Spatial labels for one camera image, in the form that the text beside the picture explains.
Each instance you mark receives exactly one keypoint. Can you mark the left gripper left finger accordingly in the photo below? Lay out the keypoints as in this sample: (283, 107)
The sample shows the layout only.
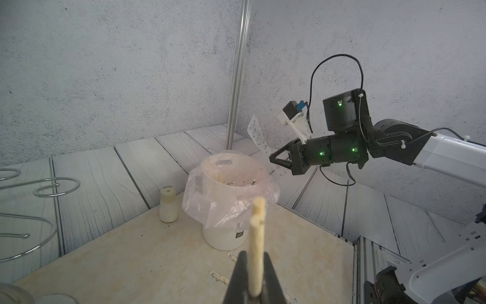
(237, 291)

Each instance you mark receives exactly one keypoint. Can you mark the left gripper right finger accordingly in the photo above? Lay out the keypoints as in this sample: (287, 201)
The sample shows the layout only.
(272, 292)

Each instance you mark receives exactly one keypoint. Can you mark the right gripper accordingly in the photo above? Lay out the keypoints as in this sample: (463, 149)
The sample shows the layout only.
(290, 158)

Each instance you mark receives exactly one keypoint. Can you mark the clear plastic chopstick wrapper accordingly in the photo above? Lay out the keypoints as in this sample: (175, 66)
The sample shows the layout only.
(264, 149)

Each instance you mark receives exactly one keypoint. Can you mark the disposable chopsticks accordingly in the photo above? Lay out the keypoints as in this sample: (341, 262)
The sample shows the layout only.
(256, 251)

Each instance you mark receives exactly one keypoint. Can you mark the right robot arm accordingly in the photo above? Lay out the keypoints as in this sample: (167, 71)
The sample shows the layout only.
(455, 267)

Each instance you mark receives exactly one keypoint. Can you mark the wrapped chopsticks on table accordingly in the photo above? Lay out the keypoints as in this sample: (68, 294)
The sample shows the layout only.
(219, 278)
(233, 257)

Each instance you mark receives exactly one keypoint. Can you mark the white bucket with pink bag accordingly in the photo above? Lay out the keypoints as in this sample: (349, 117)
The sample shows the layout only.
(219, 194)

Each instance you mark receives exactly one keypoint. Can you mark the small bottle with black cap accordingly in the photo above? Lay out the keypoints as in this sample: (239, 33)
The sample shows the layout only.
(168, 205)

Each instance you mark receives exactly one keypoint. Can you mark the cream plate with black spot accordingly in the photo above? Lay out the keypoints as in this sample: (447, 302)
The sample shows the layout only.
(14, 294)

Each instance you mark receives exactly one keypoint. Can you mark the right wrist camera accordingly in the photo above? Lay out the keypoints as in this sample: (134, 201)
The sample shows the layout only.
(292, 115)

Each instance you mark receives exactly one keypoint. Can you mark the right aluminium frame post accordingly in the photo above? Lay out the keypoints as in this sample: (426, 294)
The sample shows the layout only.
(240, 52)

